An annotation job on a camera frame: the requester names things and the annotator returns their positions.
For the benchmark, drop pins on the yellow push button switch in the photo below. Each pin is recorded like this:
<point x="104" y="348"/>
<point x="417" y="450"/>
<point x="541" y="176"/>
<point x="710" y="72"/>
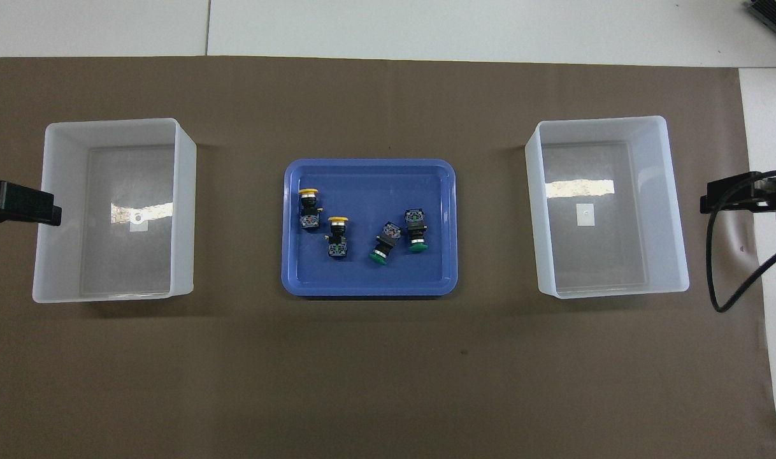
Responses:
<point x="309" y="220"/>
<point x="337" y="245"/>

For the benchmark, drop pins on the green push button switch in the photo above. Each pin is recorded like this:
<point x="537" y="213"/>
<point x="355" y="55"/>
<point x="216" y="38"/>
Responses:
<point x="416" y="229"/>
<point x="387" y="239"/>

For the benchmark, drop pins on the white translucent plastic box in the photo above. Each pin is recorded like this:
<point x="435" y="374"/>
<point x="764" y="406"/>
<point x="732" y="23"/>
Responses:
<point x="604" y="268"/>
<point x="107" y="268"/>

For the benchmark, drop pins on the small white sticker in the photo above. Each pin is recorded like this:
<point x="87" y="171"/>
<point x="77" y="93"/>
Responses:
<point x="585" y="217"/>
<point x="137" y="224"/>

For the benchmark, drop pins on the blue plastic tray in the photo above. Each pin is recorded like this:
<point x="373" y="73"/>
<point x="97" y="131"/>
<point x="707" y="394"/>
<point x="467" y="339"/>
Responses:
<point x="362" y="191"/>

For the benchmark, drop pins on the brown paper table mat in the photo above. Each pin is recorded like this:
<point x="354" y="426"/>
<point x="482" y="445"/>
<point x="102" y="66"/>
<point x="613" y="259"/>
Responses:
<point x="388" y="382"/>

